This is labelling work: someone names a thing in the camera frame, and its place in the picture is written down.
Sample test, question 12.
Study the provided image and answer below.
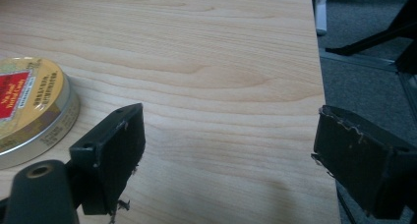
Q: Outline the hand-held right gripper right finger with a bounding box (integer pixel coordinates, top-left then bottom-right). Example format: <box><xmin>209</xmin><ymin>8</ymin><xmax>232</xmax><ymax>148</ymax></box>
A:
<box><xmin>310</xmin><ymin>104</ymin><xmax>417</xmax><ymax>220</ymax></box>

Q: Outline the black metal stand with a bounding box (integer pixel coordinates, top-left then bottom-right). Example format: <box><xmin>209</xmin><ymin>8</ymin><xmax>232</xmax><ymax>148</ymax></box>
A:
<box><xmin>325</xmin><ymin>0</ymin><xmax>417</xmax><ymax>75</ymax></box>

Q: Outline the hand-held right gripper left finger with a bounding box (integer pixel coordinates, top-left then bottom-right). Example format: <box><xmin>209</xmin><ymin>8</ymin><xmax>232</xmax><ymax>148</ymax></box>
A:
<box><xmin>69</xmin><ymin>102</ymin><xmax>147</xmax><ymax>216</ymax></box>

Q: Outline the grey metal floor rail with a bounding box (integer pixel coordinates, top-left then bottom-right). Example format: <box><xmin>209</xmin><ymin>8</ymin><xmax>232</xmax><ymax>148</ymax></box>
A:
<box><xmin>319</xmin><ymin>48</ymin><xmax>417</xmax><ymax>120</ymax></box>

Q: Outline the white furniture leg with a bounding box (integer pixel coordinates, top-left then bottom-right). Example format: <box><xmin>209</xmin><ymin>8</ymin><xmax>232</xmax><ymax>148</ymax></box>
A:
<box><xmin>314</xmin><ymin>0</ymin><xmax>332</xmax><ymax>37</ymax></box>

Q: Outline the round yellow candy tin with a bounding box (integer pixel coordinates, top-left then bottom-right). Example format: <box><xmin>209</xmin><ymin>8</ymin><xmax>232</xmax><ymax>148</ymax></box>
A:
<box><xmin>0</xmin><ymin>56</ymin><xmax>82</xmax><ymax>171</ymax></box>

